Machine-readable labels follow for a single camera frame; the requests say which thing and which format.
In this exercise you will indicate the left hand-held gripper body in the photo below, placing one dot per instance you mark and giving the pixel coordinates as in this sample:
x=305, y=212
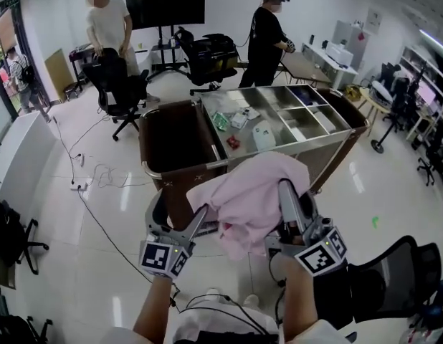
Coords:
x=160, y=254

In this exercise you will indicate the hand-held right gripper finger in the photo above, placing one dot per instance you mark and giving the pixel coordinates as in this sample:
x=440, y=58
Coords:
x=310, y=208
x=293, y=206

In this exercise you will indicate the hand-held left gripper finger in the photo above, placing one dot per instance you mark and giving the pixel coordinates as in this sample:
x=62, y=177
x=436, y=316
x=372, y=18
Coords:
x=150, y=213
x=194, y=228

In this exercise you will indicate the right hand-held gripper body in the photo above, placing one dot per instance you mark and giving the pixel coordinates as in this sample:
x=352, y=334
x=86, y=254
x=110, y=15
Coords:
x=318, y=253

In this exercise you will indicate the pink cloth garment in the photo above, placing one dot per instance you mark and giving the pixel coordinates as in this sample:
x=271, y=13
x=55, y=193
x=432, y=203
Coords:
x=250, y=192

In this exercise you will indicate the wood and steel cart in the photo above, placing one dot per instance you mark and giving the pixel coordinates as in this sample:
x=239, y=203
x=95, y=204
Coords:
x=178, y=142

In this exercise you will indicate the person's right forearm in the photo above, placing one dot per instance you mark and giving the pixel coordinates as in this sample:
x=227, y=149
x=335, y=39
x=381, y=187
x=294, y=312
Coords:
x=300, y=299

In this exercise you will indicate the person's left forearm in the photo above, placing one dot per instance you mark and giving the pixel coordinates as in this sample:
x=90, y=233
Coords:
x=153, y=306

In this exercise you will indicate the person's left shoe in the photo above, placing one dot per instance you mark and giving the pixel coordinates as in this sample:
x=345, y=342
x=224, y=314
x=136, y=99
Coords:
x=213, y=292

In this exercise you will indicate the person's shoe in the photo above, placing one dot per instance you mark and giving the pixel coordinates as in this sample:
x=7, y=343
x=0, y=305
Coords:
x=213, y=292
x=252, y=299

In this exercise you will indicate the white power strip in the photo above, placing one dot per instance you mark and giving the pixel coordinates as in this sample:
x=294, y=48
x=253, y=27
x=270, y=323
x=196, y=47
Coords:
x=81, y=160
x=81, y=185

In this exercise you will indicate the white plastic bag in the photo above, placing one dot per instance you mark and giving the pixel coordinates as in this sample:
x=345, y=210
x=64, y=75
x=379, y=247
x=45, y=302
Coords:
x=262, y=134

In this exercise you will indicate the black mesh office chair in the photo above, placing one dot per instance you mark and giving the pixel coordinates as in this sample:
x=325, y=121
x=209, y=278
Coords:
x=393, y=274

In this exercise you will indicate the person's right shoe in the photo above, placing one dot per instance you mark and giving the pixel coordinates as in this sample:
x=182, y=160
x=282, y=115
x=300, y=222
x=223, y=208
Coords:
x=252, y=299

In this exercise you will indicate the person's white shirt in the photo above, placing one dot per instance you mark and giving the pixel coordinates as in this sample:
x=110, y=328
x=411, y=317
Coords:
x=214, y=321

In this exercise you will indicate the red packet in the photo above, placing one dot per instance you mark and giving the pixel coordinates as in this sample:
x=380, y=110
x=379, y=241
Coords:
x=233, y=142

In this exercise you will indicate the white folded towels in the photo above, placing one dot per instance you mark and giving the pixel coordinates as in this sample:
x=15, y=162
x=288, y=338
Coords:
x=323, y=118

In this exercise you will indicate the white packet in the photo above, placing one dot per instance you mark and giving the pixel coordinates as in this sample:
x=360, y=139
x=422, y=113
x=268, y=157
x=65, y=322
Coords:
x=239, y=119

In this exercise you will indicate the green packets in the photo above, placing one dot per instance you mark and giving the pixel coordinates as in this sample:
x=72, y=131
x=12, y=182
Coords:
x=219, y=120

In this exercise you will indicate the purple folded cloth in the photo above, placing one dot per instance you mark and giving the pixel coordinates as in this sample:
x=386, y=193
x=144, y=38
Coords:
x=302, y=95

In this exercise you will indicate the round wooden table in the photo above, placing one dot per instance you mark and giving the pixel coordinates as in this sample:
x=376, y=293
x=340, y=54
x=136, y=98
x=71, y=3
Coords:
x=366, y=95

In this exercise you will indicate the black swivel chair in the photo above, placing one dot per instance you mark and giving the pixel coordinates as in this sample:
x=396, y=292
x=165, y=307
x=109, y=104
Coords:
x=400, y=91
x=434, y=156
x=114, y=84
x=6, y=235

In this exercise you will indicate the white device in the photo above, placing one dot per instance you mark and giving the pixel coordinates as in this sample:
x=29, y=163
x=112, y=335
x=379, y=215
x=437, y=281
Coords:
x=381, y=90

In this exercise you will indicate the brown folding table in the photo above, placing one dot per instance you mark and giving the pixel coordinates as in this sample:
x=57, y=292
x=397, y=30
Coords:
x=300, y=66

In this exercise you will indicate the white desk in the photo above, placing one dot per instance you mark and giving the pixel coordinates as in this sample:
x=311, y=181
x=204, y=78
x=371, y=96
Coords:
x=336, y=70

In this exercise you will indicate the white counter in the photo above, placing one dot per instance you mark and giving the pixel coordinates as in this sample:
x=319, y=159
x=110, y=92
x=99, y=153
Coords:
x=24, y=149

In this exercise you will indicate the white printer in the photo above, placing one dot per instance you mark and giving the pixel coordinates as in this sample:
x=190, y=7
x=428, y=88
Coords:
x=338, y=54

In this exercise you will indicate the black television stand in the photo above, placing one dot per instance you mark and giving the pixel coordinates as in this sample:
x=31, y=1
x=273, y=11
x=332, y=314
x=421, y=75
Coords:
x=167, y=54

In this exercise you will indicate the black gaming chair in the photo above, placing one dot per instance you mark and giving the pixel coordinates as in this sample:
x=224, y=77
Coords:
x=207, y=63

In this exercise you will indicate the yellow board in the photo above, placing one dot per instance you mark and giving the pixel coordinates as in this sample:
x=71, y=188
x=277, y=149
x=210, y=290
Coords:
x=56, y=75

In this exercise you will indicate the dark purple table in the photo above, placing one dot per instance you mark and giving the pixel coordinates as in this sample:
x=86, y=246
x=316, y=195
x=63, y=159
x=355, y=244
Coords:
x=78, y=54

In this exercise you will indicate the white cabinet with red tag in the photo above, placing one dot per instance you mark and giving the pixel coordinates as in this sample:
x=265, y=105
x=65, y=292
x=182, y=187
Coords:
x=347, y=32

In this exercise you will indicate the white storage shelving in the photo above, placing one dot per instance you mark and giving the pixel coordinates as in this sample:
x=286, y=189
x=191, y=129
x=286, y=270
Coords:
x=415, y=59

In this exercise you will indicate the black television screen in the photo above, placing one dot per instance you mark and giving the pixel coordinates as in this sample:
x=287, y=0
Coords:
x=164, y=5

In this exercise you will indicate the black stanchion post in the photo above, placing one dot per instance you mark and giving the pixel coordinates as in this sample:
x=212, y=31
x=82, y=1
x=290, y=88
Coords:
x=377, y=145

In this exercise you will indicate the white wall notice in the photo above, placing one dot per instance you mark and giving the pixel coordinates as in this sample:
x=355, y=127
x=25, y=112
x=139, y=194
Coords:
x=373, y=20

